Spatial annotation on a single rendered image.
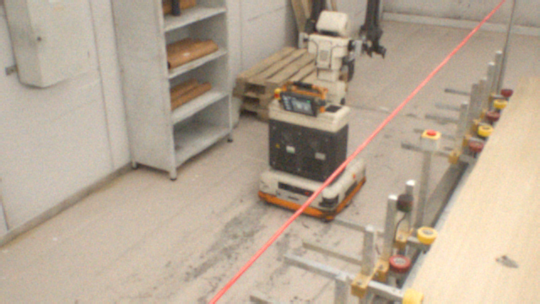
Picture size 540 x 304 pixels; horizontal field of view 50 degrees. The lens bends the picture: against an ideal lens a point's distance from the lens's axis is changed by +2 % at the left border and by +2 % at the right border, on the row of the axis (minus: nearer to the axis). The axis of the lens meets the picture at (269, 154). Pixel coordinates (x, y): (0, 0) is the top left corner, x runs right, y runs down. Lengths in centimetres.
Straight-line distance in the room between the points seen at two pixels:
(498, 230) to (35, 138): 300
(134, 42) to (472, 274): 306
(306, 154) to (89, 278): 165
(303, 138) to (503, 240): 183
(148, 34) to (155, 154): 100
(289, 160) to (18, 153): 184
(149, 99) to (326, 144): 149
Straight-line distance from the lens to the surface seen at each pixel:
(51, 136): 432
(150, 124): 466
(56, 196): 449
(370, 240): 204
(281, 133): 407
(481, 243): 254
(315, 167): 405
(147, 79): 452
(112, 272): 383
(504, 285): 234
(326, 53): 411
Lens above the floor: 227
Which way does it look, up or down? 26 degrees down
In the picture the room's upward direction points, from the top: straight up
